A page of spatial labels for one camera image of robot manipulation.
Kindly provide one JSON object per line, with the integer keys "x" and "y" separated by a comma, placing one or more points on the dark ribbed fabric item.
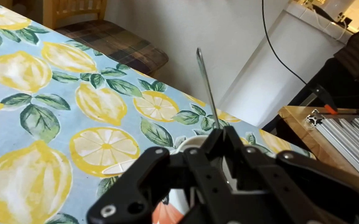
{"x": 357, "y": 54}

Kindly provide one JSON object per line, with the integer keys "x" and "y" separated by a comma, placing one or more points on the thin metal rod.
{"x": 207, "y": 82}

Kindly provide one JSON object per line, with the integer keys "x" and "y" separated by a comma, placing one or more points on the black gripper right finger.
{"x": 270, "y": 178}

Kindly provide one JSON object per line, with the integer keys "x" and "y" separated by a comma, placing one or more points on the aluminium rails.
{"x": 344, "y": 137}

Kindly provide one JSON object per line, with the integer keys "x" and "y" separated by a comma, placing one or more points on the white counter cabinet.
{"x": 279, "y": 62}

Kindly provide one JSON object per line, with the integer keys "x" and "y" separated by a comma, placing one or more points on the lemon print tablecloth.
{"x": 43, "y": 107}

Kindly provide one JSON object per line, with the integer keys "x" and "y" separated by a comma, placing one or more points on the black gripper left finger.
{"x": 146, "y": 174}

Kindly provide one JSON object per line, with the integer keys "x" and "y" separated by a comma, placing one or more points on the white floral mug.
{"x": 192, "y": 144}

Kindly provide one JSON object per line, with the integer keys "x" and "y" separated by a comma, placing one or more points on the wooden chair with plaid cushion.
{"x": 117, "y": 45}

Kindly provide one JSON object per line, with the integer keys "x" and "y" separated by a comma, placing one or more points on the black orange clamp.
{"x": 330, "y": 108}

